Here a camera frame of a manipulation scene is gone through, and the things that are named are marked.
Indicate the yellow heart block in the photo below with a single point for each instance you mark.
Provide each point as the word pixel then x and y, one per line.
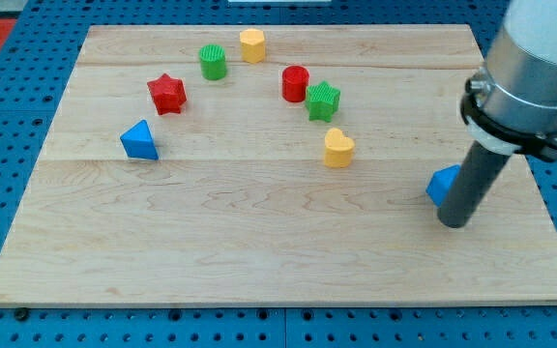
pixel 339 149

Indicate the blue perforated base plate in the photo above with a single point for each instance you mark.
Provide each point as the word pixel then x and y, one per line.
pixel 36 61

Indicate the green cylinder block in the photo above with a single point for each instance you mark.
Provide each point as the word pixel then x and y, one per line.
pixel 212 62

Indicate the light wooden board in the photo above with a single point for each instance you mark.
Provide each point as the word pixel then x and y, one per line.
pixel 240 209

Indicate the blue cube block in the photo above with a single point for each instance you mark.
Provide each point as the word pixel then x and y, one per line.
pixel 440 183

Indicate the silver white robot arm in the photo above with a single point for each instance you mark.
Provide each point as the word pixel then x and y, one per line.
pixel 510 103

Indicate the red star block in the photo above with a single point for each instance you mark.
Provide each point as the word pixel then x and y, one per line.
pixel 168 94

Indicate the red cylinder block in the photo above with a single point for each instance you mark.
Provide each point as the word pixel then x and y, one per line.
pixel 294 83

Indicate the green star block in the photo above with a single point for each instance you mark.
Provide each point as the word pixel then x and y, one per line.
pixel 322 101

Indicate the yellow hexagon block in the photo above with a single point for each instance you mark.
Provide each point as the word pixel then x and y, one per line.
pixel 253 47

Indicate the blue triangle block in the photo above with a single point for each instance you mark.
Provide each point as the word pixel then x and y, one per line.
pixel 138 142

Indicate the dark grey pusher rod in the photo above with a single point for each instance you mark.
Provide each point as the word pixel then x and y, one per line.
pixel 475 177

